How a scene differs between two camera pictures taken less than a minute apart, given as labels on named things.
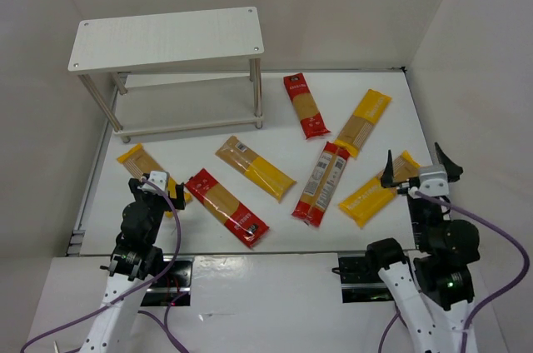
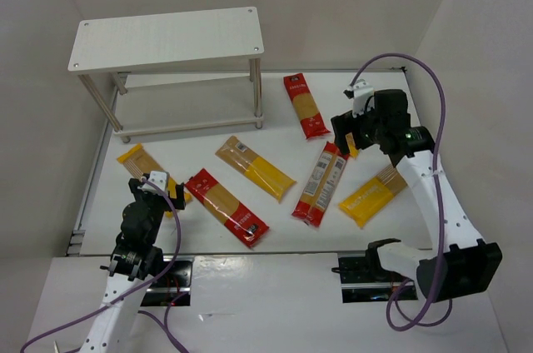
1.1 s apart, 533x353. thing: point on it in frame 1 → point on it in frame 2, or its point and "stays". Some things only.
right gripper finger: (387, 176) → (342, 125)
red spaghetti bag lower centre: (236, 219) stays
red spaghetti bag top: (310, 116) stays
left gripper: (156, 197) stays
